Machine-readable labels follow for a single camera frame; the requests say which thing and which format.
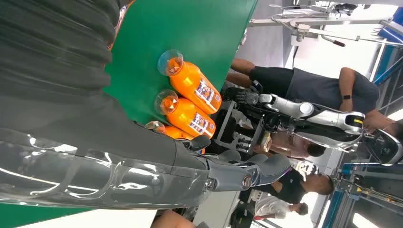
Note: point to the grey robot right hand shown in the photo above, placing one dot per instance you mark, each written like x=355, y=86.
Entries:
x=94, y=176

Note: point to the orange detergent bottle blue cap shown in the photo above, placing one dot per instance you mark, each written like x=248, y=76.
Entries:
x=189, y=83

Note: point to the person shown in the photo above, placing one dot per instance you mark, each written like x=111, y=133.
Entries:
x=314, y=88
x=270, y=207
x=170, y=222
x=289, y=143
x=292, y=188

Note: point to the blue panel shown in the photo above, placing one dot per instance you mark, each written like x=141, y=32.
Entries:
x=388, y=34

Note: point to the blue metal frame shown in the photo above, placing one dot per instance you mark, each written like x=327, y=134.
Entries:
x=346, y=170

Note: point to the white metal stand frame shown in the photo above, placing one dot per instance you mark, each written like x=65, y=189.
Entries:
x=314, y=22

